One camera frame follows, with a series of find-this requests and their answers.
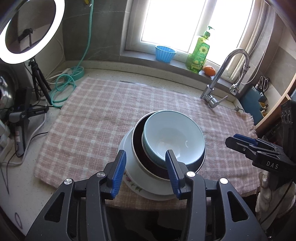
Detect pink floral deep plate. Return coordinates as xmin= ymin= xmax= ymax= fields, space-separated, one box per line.
xmin=123 ymin=171 xmax=142 ymax=194

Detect white plate grey leaf pattern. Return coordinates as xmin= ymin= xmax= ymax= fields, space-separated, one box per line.
xmin=118 ymin=130 xmax=176 ymax=201

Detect red steel bowl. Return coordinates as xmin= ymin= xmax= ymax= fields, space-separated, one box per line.
xmin=132 ymin=110 xmax=206 ymax=180

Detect light blue ceramic bowl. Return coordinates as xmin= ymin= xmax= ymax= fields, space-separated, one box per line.
xmin=142 ymin=110 xmax=206 ymax=168

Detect chrome kitchen faucet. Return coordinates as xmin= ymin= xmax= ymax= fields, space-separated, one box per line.
xmin=200 ymin=48 xmax=251 ymax=110

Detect right white gloved hand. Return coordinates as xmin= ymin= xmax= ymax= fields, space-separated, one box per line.
xmin=255 ymin=171 xmax=295 ymax=230

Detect scissors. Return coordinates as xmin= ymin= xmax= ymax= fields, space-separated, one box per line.
xmin=257 ymin=76 xmax=270 ymax=94

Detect pink plaid cloth mat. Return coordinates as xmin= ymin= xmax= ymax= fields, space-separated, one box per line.
xmin=34 ymin=78 xmax=260 ymax=196

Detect orange fruit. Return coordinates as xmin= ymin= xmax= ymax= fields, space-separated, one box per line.
xmin=203 ymin=66 xmax=216 ymax=77

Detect green dish soap bottle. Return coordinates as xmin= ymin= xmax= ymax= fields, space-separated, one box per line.
xmin=185 ymin=26 xmax=213 ymax=73

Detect black handheld device on stand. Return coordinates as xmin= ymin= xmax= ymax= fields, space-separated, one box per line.
xmin=9 ymin=87 xmax=49 ymax=157

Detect black tripod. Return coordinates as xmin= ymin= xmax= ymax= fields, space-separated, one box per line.
xmin=28 ymin=57 xmax=52 ymax=105

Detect blue ribbed plastic cup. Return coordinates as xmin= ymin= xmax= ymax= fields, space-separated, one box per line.
xmin=155 ymin=46 xmax=176 ymax=63

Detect teal hose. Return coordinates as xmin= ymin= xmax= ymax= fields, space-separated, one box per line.
xmin=49 ymin=0 xmax=95 ymax=108

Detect teal hose reel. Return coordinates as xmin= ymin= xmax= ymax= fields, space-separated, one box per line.
xmin=70 ymin=66 xmax=85 ymax=81

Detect white ring light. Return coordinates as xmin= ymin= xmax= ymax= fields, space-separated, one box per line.
xmin=1 ymin=1 xmax=65 ymax=64

